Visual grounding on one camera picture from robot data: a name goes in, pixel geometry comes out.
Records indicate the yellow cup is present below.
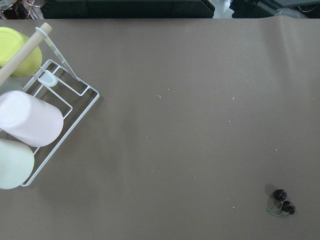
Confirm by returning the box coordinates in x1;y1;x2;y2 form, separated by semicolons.
0;27;43;78

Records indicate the dark red cherry pair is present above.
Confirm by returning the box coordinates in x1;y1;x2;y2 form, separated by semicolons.
266;189;296;217

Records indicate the grey cup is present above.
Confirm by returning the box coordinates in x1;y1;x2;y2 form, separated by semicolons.
0;76;23;95

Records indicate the white wire cup rack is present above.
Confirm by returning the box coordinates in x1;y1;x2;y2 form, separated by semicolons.
0;26;100;187

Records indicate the pink cup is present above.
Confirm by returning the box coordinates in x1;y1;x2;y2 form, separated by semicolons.
0;90;64;147

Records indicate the wooden rack handle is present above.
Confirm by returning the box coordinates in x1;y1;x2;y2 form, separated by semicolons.
0;22;53;85

